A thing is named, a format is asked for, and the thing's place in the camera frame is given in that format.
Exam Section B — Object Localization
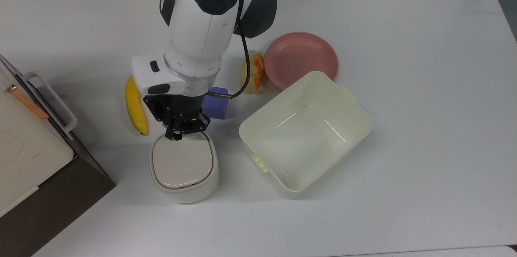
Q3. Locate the white drawer handle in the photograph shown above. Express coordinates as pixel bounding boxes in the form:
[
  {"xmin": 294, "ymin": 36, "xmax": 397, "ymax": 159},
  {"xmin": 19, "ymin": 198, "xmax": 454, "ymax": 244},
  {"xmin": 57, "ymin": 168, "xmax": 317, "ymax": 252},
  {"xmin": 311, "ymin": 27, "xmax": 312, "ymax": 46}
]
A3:
[{"xmin": 22, "ymin": 72, "xmax": 78, "ymax": 141}]

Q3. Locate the purple cube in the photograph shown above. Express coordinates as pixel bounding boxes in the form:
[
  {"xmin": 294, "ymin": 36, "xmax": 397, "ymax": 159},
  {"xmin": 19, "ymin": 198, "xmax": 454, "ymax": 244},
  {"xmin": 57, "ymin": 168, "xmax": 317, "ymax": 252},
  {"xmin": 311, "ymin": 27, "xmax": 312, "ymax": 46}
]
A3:
[{"xmin": 201, "ymin": 86, "xmax": 229, "ymax": 120}]

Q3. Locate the pink plate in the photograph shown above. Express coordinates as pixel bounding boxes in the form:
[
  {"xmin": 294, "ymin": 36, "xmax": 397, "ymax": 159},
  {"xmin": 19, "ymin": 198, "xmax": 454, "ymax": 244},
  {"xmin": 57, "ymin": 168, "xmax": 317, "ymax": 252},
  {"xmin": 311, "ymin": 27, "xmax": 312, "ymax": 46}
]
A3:
[{"xmin": 264, "ymin": 32, "xmax": 339, "ymax": 91}]

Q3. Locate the cream plastic bin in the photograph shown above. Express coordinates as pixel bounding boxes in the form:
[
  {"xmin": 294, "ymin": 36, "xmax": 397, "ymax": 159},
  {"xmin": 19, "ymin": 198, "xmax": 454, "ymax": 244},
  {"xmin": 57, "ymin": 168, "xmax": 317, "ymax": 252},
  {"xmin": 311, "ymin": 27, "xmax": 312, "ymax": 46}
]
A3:
[{"xmin": 238, "ymin": 70, "xmax": 373, "ymax": 199}]

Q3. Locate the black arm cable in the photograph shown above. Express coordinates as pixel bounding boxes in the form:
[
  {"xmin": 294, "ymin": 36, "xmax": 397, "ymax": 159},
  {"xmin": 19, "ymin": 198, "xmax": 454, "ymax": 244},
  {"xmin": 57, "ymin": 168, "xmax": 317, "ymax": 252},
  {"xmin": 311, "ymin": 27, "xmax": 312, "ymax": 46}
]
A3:
[{"xmin": 210, "ymin": 0, "xmax": 251, "ymax": 99}]

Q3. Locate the cream trash can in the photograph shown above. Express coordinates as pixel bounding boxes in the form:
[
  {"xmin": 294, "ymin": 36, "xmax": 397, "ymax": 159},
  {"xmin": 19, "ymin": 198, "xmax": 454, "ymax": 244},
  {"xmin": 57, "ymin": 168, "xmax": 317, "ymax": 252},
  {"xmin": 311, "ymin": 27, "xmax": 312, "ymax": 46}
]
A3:
[{"xmin": 149, "ymin": 131, "xmax": 220, "ymax": 204}]

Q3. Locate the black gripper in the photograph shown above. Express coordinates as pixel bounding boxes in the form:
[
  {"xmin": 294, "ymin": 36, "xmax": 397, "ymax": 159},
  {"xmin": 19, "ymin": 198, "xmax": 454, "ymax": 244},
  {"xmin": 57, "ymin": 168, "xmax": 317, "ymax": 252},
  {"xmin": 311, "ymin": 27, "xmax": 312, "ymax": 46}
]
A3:
[{"xmin": 143, "ymin": 95, "xmax": 211, "ymax": 141}]

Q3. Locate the cream box with handles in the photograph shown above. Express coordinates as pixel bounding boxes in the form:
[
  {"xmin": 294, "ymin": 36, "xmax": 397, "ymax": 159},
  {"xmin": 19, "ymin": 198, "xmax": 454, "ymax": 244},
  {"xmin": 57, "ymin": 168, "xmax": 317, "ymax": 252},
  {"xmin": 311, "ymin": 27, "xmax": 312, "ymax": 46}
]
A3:
[{"xmin": 0, "ymin": 61, "xmax": 74, "ymax": 218}]

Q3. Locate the yellow orange toy bread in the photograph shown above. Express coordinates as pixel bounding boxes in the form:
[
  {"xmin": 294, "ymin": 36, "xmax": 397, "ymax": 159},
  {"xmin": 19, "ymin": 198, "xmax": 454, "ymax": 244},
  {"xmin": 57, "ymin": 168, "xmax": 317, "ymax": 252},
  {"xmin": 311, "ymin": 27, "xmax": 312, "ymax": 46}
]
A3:
[{"xmin": 241, "ymin": 50, "xmax": 265, "ymax": 94}]

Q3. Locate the yellow toy banana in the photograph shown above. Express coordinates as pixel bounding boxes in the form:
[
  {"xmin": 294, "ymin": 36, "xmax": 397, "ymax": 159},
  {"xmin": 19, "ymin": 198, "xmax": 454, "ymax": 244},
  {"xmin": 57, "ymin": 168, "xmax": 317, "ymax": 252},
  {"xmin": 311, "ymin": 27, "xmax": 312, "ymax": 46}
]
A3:
[{"xmin": 125, "ymin": 75, "xmax": 149, "ymax": 136}]

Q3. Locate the orange door handle strip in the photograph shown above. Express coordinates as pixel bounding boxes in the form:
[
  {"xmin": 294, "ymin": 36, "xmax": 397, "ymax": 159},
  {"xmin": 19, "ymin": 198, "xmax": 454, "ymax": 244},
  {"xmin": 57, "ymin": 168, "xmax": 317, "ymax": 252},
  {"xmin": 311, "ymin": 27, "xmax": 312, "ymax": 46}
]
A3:
[{"xmin": 5, "ymin": 84, "xmax": 50, "ymax": 121}]

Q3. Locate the cream trash can lid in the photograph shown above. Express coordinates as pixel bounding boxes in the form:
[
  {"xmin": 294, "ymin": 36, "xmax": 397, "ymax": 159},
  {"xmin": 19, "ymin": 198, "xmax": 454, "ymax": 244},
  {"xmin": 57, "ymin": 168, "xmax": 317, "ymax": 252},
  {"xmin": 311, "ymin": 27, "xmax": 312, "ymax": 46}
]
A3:
[{"xmin": 151, "ymin": 132, "xmax": 213, "ymax": 189}]

